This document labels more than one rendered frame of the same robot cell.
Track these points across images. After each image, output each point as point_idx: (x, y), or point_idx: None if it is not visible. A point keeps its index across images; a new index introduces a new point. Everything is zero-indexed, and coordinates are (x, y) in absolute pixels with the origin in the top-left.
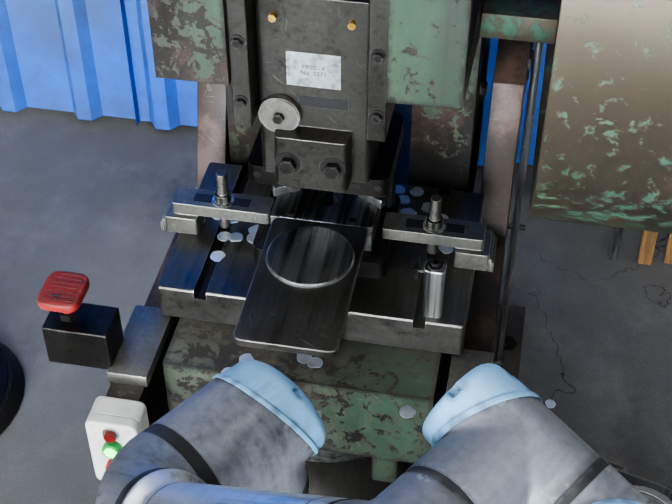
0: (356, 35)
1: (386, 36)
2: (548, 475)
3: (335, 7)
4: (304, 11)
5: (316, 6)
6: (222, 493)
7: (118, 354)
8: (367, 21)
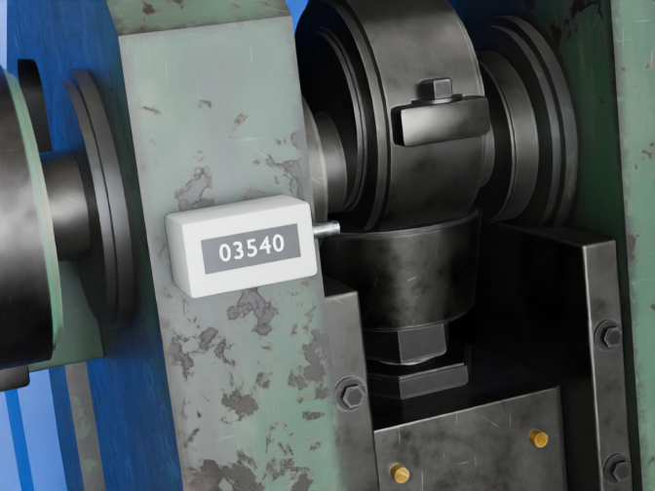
0: (543, 459)
1: (625, 424)
2: None
3: (503, 415)
4: (451, 442)
5: (471, 425)
6: None
7: None
8: (558, 424)
